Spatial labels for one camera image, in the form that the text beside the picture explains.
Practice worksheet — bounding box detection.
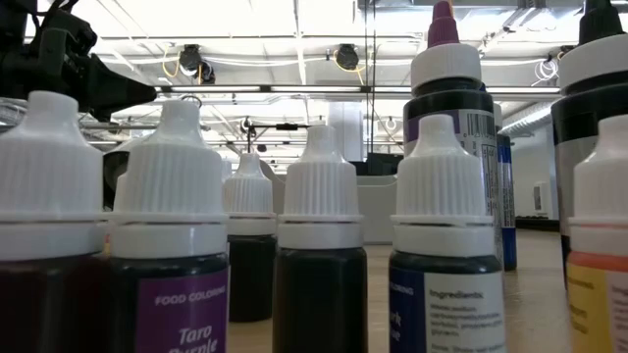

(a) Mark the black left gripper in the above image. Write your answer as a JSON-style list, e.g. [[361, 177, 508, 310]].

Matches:
[[0, 0, 158, 123]]

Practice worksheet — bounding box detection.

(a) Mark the small orange dropper bottle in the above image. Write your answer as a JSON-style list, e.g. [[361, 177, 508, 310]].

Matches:
[[102, 171, 130, 257]]

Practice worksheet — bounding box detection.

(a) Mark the small maroon dropper bottle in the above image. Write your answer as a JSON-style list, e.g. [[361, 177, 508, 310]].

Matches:
[[0, 90, 108, 353]]

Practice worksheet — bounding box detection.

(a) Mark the small red-label dropper bottle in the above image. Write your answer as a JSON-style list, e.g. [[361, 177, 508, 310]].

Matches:
[[272, 125, 369, 353]]

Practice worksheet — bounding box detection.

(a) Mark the large purple-cap coloring bottle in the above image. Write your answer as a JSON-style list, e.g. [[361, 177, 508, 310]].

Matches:
[[402, 0, 505, 269]]

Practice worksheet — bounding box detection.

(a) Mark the small Dark Blue dropper bottle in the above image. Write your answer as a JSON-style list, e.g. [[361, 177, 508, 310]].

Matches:
[[389, 114, 507, 353]]

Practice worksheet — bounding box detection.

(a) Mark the large blue-cap coloring bottle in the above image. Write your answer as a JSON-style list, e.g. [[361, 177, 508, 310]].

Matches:
[[493, 101, 518, 272]]

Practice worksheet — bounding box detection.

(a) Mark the large black-cap coloring bottle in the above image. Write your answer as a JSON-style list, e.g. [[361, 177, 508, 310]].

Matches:
[[550, 0, 628, 290]]

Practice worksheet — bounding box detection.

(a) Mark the small orange bottle yellow label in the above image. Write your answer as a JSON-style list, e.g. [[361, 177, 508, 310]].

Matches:
[[566, 115, 628, 353]]

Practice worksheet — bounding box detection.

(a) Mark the small Taro Purple dropper bottle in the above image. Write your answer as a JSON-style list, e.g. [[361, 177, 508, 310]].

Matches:
[[108, 100, 231, 353]]

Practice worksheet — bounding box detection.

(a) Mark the long ceiling light bar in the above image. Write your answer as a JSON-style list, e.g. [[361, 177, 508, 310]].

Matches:
[[155, 83, 561, 95]]

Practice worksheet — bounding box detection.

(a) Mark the black monitor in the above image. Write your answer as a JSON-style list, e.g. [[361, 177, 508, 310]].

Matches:
[[365, 152, 406, 177]]

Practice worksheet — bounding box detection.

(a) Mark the white plastic bin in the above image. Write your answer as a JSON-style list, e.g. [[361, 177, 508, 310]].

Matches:
[[259, 159, 398, 245]]

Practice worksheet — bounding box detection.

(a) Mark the black ceiling cord reel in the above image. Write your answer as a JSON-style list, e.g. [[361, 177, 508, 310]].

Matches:
[[335, 43, 362, 73], [177, 43, 217, 85]]

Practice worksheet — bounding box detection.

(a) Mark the white wall box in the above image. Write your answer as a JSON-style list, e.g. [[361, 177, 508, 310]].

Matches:
[[532, 180, 554, 218]]

